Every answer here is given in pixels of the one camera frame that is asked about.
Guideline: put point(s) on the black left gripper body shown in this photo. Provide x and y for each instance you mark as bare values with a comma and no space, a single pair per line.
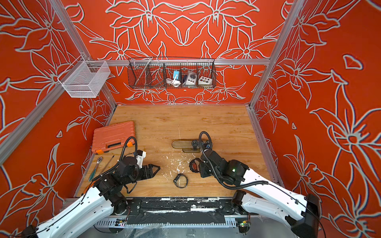
142,174

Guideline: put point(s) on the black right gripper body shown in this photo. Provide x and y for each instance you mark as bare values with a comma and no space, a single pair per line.
205,172

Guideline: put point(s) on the black digital square watch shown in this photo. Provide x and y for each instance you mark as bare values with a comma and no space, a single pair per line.
194,165

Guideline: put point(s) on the black watch placed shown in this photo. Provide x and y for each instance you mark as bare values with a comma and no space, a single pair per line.
207,145

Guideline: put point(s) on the black chunky sport watch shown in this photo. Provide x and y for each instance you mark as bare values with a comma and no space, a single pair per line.
181,181

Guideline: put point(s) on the black watch dark red dial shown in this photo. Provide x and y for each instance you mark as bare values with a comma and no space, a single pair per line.
195,144

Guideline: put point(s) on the dark wooden watch stand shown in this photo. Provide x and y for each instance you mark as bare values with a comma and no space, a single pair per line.
186,146

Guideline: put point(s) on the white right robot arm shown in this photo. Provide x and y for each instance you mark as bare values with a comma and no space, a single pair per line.
258,195

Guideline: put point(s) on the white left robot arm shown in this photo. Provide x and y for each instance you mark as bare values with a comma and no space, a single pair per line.
102,199

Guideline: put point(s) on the orange plastic tool case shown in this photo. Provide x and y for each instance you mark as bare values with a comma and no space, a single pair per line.
112,137

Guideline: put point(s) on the small circuit board left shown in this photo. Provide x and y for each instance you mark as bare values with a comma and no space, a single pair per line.
121,222

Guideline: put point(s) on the small circuit board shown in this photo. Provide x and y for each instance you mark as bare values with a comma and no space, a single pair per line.
244,227
121,222

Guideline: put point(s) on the small circuit board right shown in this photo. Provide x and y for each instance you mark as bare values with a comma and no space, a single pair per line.
244,227

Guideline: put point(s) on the white box with dots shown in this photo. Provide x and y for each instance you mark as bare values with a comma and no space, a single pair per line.
204,81

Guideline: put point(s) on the white grey round device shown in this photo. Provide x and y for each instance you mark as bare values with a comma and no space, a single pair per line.
191,78

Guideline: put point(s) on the blue white small box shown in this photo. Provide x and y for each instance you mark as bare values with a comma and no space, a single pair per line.
176,76

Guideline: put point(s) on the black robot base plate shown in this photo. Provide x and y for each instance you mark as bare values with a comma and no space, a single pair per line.
205,211

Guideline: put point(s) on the green handled ratchet wrench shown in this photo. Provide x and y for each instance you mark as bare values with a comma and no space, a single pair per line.
92,175

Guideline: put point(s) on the black wire wall basket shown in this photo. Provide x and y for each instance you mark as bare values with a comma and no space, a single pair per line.
157,72

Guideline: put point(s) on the white mesh wall basket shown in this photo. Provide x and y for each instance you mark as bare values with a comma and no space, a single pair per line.
84,80

